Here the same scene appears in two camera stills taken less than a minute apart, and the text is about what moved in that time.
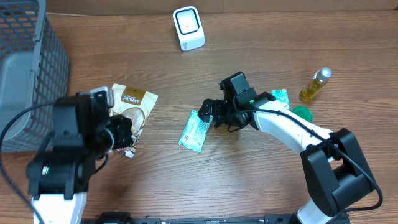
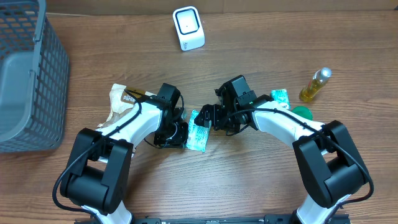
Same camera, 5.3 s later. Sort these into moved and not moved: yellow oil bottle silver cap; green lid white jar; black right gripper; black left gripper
Moved: black left gripper
Not moved: black right gripper; green lid white jar; yellow oil bottle silver cap
